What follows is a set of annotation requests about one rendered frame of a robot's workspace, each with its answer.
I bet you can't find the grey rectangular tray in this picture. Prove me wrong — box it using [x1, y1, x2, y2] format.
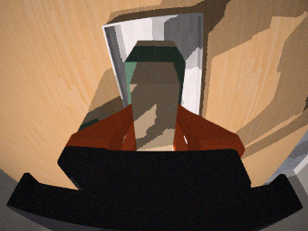
[101, 13, 203, 115]

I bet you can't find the brown box with dark green band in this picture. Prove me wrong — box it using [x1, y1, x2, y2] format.
[124, 40, 186, 151]
[78, 106, 110, 131]

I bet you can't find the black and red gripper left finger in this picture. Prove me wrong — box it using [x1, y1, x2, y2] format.
[65, 104, 137, 150]

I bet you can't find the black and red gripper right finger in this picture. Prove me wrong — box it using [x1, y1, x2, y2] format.
[173, 104, 245, 158]

